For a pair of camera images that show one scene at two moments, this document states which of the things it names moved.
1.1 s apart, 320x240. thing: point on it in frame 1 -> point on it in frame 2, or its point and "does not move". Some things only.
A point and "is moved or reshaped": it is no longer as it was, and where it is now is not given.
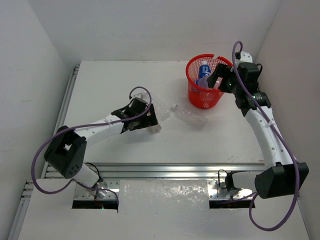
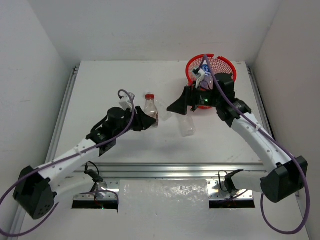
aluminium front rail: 197,171 does not move
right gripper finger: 212,79 -> 180,106
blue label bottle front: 205,69 does not move
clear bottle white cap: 188,118 -> 188,128
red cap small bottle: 155,129 is moved or reshaped
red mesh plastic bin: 205,98 does not move
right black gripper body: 229,83 -> 204,97
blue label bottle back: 202,82 does not move
